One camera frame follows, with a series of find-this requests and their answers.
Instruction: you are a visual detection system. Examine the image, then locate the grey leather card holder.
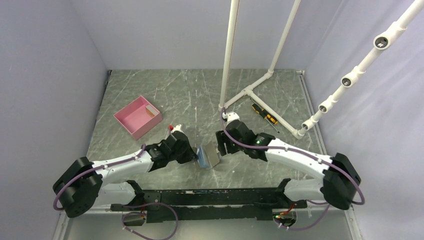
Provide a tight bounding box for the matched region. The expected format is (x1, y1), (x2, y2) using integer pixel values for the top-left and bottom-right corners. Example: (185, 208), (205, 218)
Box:
(196, 141), (221, 170)

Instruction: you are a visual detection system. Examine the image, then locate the orange credit card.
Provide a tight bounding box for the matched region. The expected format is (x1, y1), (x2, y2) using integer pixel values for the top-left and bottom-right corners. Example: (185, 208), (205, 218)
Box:
(145, 105), (158, 118)

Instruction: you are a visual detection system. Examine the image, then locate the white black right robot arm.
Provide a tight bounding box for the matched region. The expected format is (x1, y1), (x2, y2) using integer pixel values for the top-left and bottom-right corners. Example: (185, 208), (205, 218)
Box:
(215, 119), (365, 210)

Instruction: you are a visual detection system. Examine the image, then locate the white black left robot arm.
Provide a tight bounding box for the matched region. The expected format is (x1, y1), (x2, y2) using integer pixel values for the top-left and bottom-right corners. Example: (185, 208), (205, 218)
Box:
(52, 130), (199, 218)

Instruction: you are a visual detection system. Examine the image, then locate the yellow black screwdriver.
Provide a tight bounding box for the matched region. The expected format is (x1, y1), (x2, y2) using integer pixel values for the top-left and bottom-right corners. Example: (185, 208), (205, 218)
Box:
(250, 98), (280, 133)

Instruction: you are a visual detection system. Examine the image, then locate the pink plastic box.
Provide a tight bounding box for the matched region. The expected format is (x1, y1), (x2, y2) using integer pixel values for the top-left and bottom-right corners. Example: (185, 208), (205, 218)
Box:
(113, 95), (163, 141)

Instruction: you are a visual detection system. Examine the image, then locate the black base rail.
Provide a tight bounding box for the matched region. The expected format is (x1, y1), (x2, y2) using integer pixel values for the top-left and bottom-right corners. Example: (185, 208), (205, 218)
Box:
(110, 186), (308, 223)

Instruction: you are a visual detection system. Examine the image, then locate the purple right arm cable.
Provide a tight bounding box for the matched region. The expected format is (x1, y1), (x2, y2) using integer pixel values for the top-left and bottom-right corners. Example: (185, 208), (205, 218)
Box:
(220, 106), (366, 206)

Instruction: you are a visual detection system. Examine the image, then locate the aluminium extrusion frame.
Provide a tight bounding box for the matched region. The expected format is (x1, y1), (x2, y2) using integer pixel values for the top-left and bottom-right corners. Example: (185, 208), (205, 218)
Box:
(52, 71), (365, 240)

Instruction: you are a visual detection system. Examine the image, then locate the white pipe with camera sockets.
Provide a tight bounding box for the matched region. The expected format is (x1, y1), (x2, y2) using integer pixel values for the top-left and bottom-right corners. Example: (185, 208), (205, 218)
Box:
(298, 0), (424, 136)

